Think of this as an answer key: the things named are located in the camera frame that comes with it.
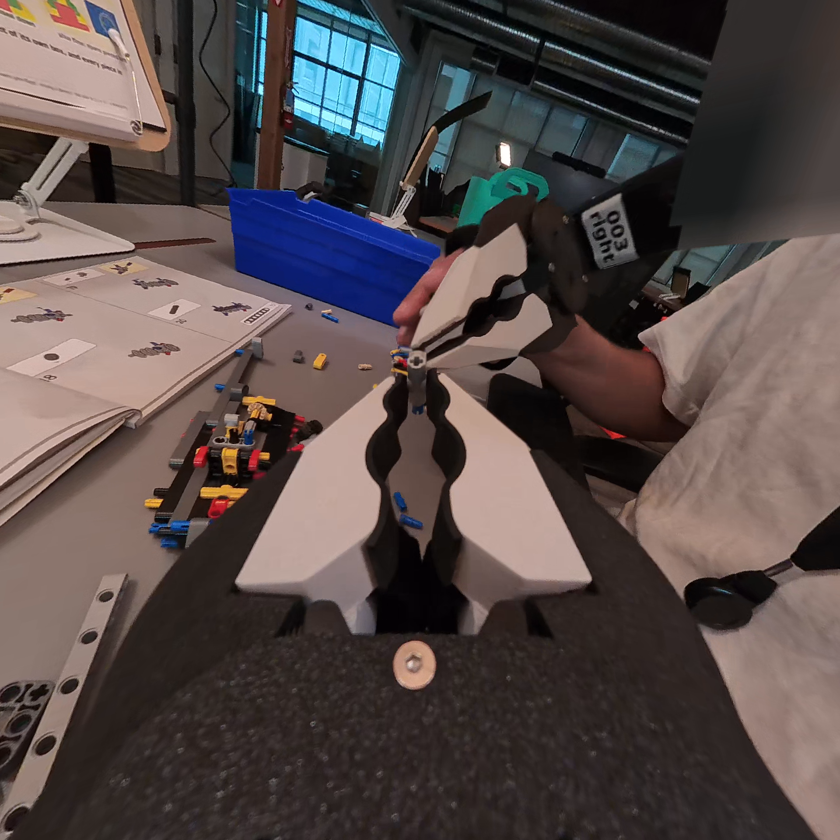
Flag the blue plastic bin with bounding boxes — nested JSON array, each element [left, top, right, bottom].
[[225, 187, 442, 327]]

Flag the scattered lego pins and connectors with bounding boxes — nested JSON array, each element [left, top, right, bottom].
[[357, 344, 411, 376]]

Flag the teal tote bag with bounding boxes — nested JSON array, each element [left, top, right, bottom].
[[456, 167, 550, 227]]

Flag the open instruction booklet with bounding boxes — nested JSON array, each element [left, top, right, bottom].
[[0, 255, 293, 526]]

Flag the white document stand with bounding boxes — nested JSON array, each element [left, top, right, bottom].
[[0, 26, 144, 266]]

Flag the silver ventilation duct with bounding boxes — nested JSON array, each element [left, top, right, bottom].
[[400, 0, 713, 126]]

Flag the white desk stand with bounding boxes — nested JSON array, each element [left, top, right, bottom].
[[384, 91, 493, 231]]

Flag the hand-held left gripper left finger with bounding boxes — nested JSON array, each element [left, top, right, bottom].
[[234, 375, 421, 634]]

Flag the small pile of lego beams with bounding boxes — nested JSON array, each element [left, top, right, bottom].
[[0, 573, 130, 831]]

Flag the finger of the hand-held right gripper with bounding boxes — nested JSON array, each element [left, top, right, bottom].
[[408, 222, 531, 352], [427, 290, 553, 371]]

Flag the person's right hand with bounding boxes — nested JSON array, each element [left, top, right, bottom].
[[392, 251, 463, 345]]

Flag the black lanyard with badge reel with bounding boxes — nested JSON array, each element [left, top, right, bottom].
[[682, 505, 840, 632]]

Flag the wooden post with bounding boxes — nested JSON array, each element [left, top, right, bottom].
[[256, 0, 298, 191]]

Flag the long dark lego chassis assembly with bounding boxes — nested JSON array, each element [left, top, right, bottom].
[[143, 336, 324, 551]]

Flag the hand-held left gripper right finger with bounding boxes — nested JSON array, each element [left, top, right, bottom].
[[423, 371, 593, 634]]

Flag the person's right forearm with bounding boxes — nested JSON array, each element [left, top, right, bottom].
[[537, 315, 690, 444]]

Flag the black metal pole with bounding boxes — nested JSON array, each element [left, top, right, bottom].
[[172, 0, 198, 207]]

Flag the printed paper sheet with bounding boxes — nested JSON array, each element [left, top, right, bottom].
[[0, 0, 165, 132]]

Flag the black hanging cable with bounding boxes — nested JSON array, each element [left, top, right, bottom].
[[197, 0, 234, 188]]

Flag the white t-shirt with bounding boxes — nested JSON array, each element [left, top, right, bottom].
[[617, 235, 840, 840]]

